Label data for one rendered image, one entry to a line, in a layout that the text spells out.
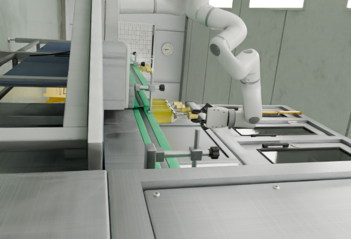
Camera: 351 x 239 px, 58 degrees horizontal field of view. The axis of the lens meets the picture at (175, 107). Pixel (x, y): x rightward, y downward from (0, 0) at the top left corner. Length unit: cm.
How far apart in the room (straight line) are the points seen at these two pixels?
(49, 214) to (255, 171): 30
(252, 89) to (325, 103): 184
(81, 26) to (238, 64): 59
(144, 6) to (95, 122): 72
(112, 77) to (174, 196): 71
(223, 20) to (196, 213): 98
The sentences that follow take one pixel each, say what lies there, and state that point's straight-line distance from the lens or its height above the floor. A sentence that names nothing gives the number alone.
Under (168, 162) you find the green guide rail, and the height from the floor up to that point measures 94.
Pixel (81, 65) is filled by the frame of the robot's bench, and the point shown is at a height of 69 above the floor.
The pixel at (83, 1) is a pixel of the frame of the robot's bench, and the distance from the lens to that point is 129.
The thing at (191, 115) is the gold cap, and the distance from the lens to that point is 148.
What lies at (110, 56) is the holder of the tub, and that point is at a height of 78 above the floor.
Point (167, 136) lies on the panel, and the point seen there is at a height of 107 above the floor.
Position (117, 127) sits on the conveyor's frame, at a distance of 112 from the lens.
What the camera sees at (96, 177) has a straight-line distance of 47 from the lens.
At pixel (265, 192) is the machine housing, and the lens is 49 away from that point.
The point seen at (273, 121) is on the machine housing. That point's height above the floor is 183.
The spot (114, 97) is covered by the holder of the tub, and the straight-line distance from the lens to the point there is 111.
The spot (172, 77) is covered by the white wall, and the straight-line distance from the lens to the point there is 759.
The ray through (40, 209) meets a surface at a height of 67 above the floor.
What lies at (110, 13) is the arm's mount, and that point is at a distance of 130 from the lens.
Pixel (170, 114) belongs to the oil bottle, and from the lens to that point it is 144.
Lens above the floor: 74
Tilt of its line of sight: 14 degrees up
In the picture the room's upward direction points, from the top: 90 degrees clockwise
